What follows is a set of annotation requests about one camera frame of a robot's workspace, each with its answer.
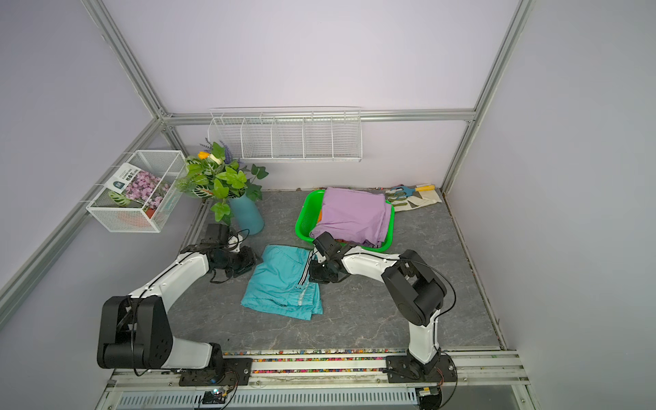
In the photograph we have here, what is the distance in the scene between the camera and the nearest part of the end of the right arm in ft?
2.27

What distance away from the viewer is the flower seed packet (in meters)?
0.72

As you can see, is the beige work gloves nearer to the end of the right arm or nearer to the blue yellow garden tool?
the blue yellow garden tool

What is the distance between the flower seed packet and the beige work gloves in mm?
890

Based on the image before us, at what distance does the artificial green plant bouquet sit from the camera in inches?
30.3

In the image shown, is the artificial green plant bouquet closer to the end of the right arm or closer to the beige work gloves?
the end of the right arm

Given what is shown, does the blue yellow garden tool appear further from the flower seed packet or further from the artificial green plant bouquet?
the flower seed packet

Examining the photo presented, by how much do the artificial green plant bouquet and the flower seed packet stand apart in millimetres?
77
